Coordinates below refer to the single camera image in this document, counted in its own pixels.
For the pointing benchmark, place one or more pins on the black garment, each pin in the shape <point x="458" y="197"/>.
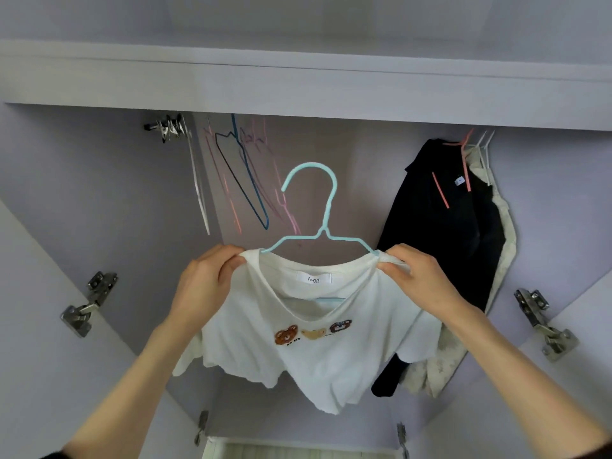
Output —
<point x="478" y="234"/>

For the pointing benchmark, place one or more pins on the person's black sleeve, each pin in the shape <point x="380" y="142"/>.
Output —
<point x="55" y="455"/>
<point x="600" y="451"/>

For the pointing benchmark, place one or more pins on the beige printed shirt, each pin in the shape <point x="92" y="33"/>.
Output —
<point x="502" y="253"/>

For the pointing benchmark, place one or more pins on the grey wardrobe shelf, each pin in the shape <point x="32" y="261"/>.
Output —
<point x="287" y="86"/>

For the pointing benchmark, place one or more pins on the person's black right sleeve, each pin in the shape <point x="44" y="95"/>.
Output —
<point x="600" y="451"/>

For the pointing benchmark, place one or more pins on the metal clip hanger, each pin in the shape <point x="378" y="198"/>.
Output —
<point x="170" y="126"/>

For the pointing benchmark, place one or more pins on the metal door hinge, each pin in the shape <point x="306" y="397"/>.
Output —
<point x="201" y="427"/>
<point x="91" y="303"/>
<point x="403" y="440"/>
<point x="545" y="325"/>

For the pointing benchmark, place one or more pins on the person's black left sleeve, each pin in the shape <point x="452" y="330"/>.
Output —
<point x="55" y="455"/>

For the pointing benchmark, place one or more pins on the white bear t-shirt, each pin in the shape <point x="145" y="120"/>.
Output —
<point x="325" y="354"/>

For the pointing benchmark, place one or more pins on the grey wooden wardrobe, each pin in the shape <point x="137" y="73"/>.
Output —
<point x="335" y="186"/>

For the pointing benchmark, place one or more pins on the black shorts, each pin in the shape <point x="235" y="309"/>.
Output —
<point x="416" y="210"/>

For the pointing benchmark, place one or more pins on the person's right hand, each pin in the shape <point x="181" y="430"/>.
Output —
<point x="426" y="282"/>

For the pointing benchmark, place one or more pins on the person's left hand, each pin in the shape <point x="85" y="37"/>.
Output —
<point x="206" y="287"/>

